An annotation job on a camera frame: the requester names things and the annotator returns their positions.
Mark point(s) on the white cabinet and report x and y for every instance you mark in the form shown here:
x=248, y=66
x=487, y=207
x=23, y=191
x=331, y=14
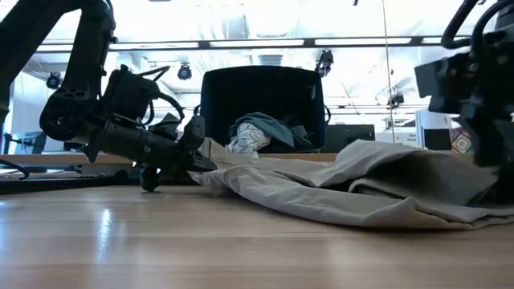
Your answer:
x=429, y=118

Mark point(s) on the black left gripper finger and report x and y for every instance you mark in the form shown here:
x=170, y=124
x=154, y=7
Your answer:
x=201, y=159
x=198, y=168

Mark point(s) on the light brown desk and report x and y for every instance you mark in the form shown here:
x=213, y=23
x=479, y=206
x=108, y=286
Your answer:
x=60, y=159

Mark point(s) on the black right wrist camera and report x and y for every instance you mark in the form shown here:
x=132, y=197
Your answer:
x=445, y=78

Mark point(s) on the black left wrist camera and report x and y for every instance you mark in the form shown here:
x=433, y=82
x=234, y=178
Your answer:
x=128, y=94

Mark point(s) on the beige khaki shorts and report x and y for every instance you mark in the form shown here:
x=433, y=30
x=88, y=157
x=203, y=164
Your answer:
x=321, y=192

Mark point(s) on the black ceiling spotlight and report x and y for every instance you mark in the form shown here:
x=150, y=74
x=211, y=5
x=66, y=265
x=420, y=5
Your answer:
x=184, y=72
x=54, y=80
x=324, y=60
x=395, y=99

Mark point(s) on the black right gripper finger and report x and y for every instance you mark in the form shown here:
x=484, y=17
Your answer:
x=498, y=184

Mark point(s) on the colourful patterned box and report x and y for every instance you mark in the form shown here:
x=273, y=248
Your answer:
x=461, y=140

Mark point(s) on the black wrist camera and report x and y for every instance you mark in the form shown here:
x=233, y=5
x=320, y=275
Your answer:
x=445, y=78
x=128, y=94

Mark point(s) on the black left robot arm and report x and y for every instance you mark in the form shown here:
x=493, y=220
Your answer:
x=88, y=48

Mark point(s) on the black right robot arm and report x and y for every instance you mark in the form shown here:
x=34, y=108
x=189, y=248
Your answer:
x=507, y=12

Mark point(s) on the black metal table frame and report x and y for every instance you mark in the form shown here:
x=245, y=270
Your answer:
x=60, y=185

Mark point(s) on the black monitor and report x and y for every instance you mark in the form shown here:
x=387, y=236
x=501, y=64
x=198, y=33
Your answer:
x=347, y=138

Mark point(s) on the navy white striped fabric bin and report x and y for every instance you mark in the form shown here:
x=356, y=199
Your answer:
x=261, y=92

